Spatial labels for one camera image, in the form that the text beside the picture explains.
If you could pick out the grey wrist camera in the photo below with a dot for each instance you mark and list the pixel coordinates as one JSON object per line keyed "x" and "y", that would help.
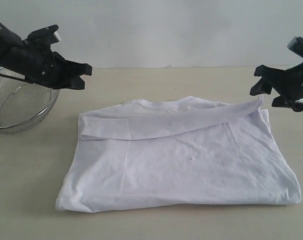
{"x": 296, "y": 46}
{"x": 46, "y": 36}

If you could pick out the metal mesh basket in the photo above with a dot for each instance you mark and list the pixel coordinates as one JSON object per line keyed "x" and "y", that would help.
{"x": 23, "y": 105}

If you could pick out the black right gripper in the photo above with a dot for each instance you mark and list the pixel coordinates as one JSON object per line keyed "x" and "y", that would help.
{"x": 289, "y": 86}

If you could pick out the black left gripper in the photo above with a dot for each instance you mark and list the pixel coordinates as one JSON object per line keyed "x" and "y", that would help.
{"x": 54, "y": 72}

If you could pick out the white t-shirt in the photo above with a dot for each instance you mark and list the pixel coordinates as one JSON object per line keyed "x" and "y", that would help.
{"x": 143, "y": 154}

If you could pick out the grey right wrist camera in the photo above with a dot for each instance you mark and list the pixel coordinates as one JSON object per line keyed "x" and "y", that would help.
{"x": 296, "y": 46}

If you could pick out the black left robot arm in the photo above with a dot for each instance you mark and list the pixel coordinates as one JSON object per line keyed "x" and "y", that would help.
{"x": 10, "y": 44}

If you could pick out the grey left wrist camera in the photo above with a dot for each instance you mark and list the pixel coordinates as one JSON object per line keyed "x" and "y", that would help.
{"x": 46, "y": 36}

